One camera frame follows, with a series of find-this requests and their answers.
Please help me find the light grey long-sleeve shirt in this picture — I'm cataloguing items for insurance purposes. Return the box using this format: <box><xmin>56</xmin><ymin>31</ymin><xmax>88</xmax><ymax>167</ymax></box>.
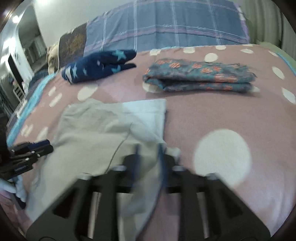
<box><xmin>26</xmin><ymin>99</ymin><xmax>166</xmax><ymax>240</ymax></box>

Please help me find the beige crumpled cloth pile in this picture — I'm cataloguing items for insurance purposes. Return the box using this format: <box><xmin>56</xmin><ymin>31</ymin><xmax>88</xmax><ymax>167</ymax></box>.
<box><xmin>46</xmin><ymin>42</ymin><xmax>59</xmax><ymax>74</ymax></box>

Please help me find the pink polka-dot deer bedspread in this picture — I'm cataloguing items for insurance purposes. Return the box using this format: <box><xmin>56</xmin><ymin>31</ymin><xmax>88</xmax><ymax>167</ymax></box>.
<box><xmin>17</xmin><ymin>45</ymin><xmax>295</xmax><ymax>240</ymax></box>

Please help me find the navy star fleece garment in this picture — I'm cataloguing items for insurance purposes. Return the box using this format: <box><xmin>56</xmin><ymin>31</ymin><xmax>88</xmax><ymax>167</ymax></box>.
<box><xmin>61</xmin><ymin>50</ymin><xmax>137</xmax><ymax>84</ymax></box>

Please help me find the dark brown tree-print pillow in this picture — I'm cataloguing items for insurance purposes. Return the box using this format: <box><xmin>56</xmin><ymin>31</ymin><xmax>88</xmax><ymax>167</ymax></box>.
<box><xmin>58</xmin><ymin>23</ymin><xmax>87</xmax><ymax>68</ymax></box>

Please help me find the folded floral teal garment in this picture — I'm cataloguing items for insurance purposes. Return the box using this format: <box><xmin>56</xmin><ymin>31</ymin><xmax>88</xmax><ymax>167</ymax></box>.
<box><xmin>142</xmin><ymin>58</ymin><xmax>256</xmax><ymax>93</ymax></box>

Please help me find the green sheet edge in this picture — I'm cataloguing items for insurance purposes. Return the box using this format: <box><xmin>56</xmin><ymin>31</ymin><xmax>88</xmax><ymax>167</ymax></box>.
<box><xmin>259</xmin><ymin>42</ymin><xmax>295</xmax><ymax>75</ymax></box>

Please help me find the blue plaid pillow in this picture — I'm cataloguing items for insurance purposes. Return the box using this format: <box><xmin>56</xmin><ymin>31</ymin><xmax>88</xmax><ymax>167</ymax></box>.
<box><xmin>83</xmin><ymin>0</ymin><xmax>250</xmax><ymax>56</ymax></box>

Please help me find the grey pleated curtain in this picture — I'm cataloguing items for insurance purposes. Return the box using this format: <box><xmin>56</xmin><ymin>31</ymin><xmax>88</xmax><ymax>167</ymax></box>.
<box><xmin>238</xmin><ymin>1</ymin><xmax>295</xmax><ymax>58</ymax></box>

